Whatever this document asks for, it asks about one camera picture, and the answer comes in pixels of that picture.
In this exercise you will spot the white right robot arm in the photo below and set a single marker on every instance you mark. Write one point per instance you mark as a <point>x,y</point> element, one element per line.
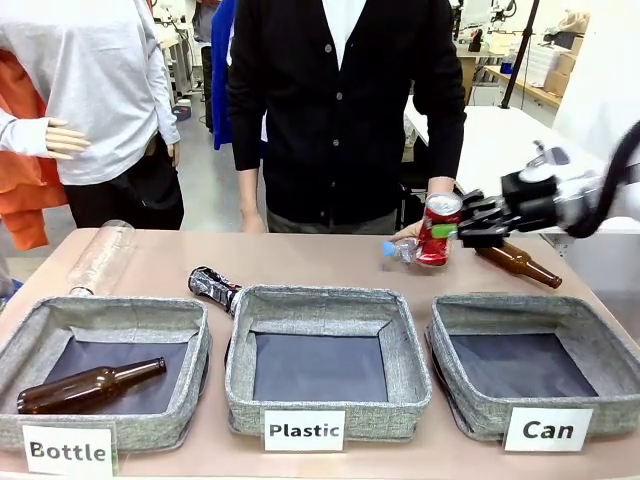
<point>580,192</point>

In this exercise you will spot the blue garment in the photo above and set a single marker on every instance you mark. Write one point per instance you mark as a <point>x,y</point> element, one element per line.
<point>221,75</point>

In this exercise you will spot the grey fabric basket labelled Can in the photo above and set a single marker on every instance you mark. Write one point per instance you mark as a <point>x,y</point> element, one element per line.
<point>615,350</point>

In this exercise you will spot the white Bottle label card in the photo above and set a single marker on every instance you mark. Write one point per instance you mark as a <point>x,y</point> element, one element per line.
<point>67,450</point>

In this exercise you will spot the person's left hand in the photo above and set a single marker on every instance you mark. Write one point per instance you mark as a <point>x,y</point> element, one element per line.
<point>407,232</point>

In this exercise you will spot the black tripod pole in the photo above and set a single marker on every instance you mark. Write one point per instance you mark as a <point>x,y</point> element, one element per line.
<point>520,55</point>

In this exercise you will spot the crushed black Pepsi can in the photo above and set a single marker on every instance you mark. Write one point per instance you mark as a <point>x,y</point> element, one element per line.
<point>212,289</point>

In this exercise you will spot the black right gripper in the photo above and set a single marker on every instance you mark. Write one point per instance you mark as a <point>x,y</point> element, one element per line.
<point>530,200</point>

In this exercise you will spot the white Plastic label card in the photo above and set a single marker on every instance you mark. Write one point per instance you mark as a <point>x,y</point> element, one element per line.
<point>304,430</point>

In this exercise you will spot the brown glass beer bottle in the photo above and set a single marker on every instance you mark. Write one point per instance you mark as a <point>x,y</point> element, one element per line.
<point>85,387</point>
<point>525,262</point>

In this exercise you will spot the mannequin in grey sweater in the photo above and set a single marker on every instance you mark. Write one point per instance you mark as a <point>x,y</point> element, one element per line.
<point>100,90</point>

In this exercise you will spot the wooden mannequin hand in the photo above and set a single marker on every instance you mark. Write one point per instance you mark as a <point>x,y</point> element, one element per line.
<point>65,140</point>

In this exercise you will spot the person's right hand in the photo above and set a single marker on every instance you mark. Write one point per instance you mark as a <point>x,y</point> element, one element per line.
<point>252,221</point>

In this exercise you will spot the stacked cardboard boxes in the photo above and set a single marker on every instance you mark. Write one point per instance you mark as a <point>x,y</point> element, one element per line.
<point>562,70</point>

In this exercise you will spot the white Can label card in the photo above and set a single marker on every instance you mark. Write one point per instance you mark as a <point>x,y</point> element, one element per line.
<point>547,430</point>

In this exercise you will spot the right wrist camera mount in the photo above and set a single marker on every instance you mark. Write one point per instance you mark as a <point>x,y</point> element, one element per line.
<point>545,162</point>

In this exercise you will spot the crushed red soda can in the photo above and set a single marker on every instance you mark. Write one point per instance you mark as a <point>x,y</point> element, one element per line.
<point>435,245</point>

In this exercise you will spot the person in black cardigan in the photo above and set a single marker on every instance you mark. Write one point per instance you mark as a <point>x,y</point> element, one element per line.
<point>345,115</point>

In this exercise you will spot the grey fabric basket labelled Plastic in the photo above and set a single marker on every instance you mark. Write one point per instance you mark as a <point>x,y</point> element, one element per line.
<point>320,422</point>

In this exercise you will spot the white side table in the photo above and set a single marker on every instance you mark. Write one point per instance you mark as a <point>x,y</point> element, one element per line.
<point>500,145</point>

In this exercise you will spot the grey fabric basket labelled Bottle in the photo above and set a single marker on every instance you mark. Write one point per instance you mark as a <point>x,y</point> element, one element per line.
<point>195,345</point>

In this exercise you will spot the large clear plastic bottle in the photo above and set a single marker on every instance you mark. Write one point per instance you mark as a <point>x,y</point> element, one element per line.
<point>102,257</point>

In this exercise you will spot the small crushed plastic bottle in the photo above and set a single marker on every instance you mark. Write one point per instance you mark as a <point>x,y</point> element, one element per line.
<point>402,252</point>

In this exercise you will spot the person's right forearm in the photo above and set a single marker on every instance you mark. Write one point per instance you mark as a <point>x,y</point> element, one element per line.
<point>249,190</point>

